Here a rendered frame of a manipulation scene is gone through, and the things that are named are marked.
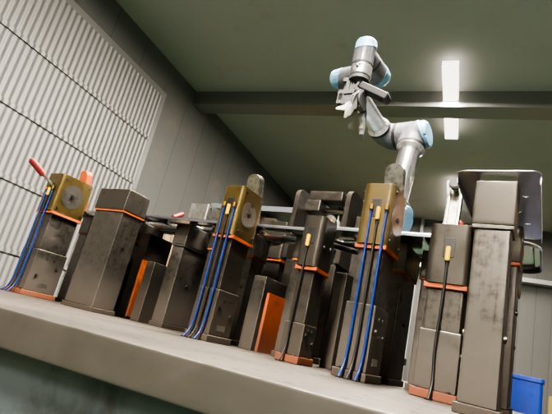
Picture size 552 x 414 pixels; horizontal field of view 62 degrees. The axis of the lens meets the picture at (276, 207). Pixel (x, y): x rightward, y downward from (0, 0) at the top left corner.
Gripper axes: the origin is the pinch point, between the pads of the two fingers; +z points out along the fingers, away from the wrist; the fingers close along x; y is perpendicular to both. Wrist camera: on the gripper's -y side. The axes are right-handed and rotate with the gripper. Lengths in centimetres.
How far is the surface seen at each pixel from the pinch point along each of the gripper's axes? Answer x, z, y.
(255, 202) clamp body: 41, 42, 2
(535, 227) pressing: 43, 44, -55
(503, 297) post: 65, 60, -53
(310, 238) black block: 45, 50, -16
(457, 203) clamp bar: 9.3, 27.3, -36.2
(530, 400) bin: -15, 70, -55
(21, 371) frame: 91, 80, -8
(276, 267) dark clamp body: 8, 50, 12
